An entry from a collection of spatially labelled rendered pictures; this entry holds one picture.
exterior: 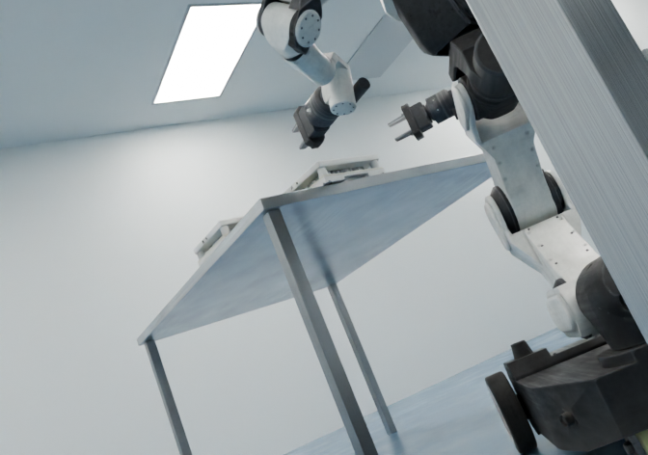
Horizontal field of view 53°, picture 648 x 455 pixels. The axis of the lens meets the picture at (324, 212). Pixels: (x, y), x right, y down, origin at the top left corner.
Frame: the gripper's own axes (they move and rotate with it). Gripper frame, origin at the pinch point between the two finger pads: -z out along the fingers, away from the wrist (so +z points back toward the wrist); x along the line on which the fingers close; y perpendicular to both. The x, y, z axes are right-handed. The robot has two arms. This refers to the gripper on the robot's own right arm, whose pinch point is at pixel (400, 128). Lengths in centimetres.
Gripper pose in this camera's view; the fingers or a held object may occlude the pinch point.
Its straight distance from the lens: 208.2
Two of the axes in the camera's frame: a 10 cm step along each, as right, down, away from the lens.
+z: 8.5, -4.4, -2.7
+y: 3.5, 1.1, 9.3
